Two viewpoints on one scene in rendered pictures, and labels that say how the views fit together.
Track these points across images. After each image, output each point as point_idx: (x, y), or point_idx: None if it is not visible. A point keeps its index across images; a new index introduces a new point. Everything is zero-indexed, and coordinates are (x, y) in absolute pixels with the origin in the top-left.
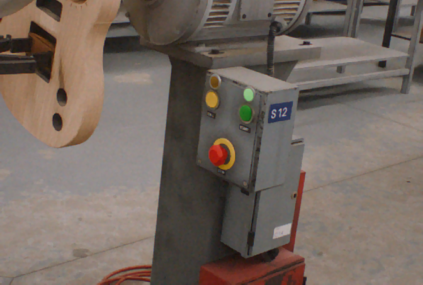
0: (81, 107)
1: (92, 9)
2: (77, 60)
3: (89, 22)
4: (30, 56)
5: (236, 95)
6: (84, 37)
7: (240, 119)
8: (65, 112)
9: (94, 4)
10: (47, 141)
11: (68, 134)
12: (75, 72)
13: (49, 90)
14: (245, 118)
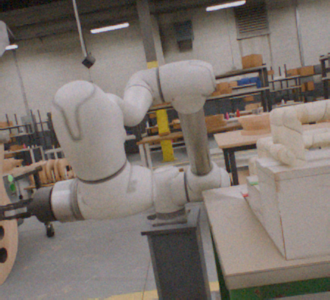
0: (15, 222)
1: (0, 153)
2: (1, 194)
3: (0, 163)
4: (1, 205)
5: (5, 183)
6: (1, 175)
7: (12, 192)
8: (6, 240)
9: (0, 149)
10: (0, 281)
11: (13, 251)
12: (3, 203)
13: None
14: (14, 189)
